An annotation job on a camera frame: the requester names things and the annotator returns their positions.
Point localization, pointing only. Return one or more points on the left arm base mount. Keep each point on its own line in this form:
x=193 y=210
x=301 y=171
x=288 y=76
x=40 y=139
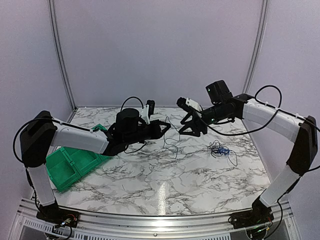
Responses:
x=58 y=216

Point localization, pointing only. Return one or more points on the back aluminium frame rail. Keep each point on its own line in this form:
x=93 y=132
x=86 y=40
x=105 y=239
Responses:
x=133 y=106

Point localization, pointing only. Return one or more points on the left aluminium frame post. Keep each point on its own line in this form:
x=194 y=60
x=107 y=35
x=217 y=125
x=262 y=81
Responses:
x=59 y=54

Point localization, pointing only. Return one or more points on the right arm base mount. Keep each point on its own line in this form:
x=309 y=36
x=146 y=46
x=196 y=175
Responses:
x=244 y=219

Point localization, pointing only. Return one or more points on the aluminium frame post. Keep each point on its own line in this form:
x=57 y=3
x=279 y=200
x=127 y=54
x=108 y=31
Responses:
x=59 y=54
x=260 y=33

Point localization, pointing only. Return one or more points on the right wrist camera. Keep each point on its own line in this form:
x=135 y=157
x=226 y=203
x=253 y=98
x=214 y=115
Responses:
x=188 y=104

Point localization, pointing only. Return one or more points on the right aluminium frame post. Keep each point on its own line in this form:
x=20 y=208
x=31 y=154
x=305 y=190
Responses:
x=260 y=33

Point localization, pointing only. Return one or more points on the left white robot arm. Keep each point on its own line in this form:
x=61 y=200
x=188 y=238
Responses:
x=37 y=135

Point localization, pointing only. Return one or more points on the green three-compartment plastic bin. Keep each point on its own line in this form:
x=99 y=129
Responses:
x=67 y=165

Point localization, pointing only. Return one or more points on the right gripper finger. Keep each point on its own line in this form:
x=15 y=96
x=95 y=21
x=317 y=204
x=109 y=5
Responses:
x=189 y=130
x=189 y=118

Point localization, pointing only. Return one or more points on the front aluminium rail base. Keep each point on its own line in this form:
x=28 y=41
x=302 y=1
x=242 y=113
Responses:
x=106 y=226

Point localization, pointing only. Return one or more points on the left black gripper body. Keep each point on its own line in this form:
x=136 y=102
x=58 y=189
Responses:
x=153 y=134

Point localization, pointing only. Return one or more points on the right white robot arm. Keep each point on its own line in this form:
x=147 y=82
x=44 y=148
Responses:
x=226 y=107

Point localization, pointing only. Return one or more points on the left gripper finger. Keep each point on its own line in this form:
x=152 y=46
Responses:
x=162 y=123
x=163 y=129

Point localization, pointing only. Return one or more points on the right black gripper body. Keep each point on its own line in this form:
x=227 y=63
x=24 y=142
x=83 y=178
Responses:
x=196 y=122

